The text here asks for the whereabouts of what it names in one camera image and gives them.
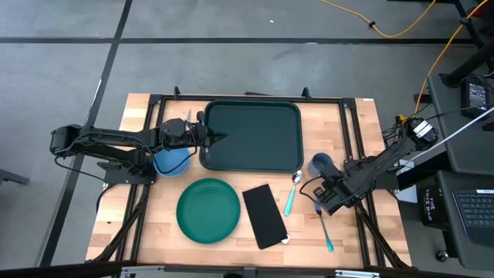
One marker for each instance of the black stand legs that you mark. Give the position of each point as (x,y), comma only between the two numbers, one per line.
(467,65)

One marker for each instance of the black napkin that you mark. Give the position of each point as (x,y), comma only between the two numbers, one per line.
(264,216)

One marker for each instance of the black caster wheel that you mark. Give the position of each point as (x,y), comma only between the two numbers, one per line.
(442,255)

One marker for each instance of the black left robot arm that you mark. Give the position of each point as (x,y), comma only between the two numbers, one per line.
(108,135)

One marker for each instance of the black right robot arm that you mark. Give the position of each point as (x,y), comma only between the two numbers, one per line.
(386,158)

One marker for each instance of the grey desk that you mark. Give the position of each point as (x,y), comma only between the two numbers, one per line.
(455,146)
(451,247)

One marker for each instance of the grey-blue mug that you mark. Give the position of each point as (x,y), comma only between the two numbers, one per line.
(318,162)

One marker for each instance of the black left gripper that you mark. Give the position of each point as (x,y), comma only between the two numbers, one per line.
(181,133)

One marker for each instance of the black metal table frame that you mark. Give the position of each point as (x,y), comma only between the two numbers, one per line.
(155,99)

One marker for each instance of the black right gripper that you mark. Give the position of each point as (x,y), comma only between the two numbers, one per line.
(333,189)

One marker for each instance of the white sticker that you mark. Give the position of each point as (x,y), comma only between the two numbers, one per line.
(368,99)

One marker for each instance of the black tote bag box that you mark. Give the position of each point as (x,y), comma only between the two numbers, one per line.
(430,204)

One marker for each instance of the iridescent metal fork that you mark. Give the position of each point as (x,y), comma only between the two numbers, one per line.
(318,209)

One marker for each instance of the dark green plastic tray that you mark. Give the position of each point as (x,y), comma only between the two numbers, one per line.
(254,135)

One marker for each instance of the grey stand foot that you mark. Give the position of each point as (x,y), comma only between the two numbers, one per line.
(11,177)

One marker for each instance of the black power brick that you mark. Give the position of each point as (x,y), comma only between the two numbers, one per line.
(475,96)

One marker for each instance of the silver bracket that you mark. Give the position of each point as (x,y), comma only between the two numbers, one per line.
(357,274)
(143,272)

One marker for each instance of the blue bowl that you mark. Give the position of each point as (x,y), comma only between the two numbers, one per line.
(171,164)

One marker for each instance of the black laptop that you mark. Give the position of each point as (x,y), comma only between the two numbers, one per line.
(476,210)

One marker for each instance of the green round plate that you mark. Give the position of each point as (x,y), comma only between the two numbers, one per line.
(208,211)

